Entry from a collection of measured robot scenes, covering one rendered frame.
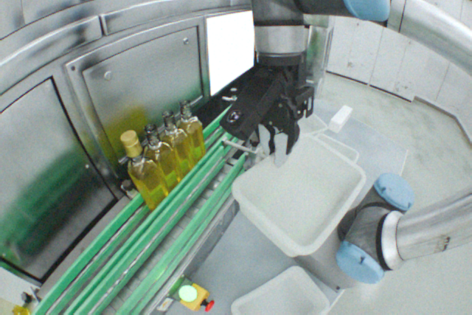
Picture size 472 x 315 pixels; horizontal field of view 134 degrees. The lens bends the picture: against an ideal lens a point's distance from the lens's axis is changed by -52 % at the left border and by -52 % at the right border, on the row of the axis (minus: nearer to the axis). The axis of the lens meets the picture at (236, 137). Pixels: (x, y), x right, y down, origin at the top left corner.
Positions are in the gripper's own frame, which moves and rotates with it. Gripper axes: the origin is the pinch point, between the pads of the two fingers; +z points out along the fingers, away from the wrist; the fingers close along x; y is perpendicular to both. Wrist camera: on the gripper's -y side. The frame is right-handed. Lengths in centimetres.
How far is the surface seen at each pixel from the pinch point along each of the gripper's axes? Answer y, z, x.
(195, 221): -15.6, 13.2, 9.5
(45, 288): -69, 20, 21
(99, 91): -21.5, -16.9, 30.7
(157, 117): -7.3, -1.2, 38.1
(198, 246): -18.2, 21.7, 8.7
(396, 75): 396, 64, 7
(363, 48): 371, 23, 74
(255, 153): 10.4, 11.5, 15.4
